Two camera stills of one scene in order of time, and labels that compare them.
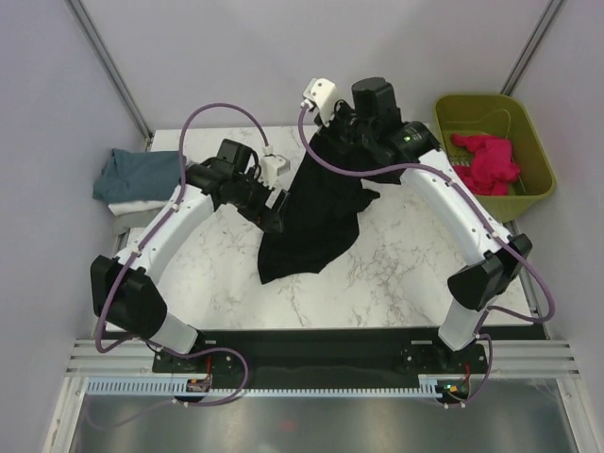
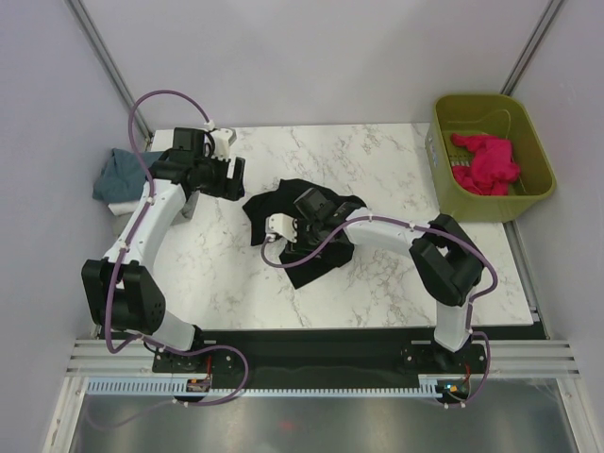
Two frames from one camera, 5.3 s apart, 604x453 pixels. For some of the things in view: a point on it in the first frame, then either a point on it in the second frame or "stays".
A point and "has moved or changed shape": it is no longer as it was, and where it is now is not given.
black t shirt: (323, 209) has moved or changed shape
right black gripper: (328, 131) → (300, 244)
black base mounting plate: (318, 360) stays
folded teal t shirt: (138, 176) stays
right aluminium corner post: (530, 48) stays
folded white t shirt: (126, 207) stays
